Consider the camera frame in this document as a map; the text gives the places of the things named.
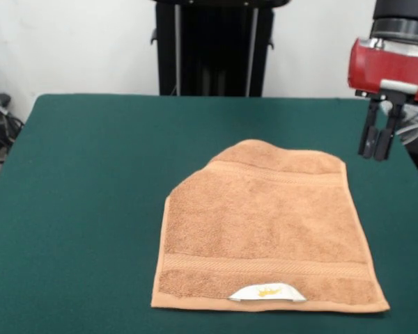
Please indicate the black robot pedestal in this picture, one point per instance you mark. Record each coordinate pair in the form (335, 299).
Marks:
(212, 52)

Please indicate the dark green table cloth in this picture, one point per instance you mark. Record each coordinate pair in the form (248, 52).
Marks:
(90, 208)

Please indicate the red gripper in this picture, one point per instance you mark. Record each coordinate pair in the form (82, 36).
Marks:
(386, 69)

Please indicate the tan terry towel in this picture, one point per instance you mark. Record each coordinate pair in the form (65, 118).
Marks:
(264, 226)

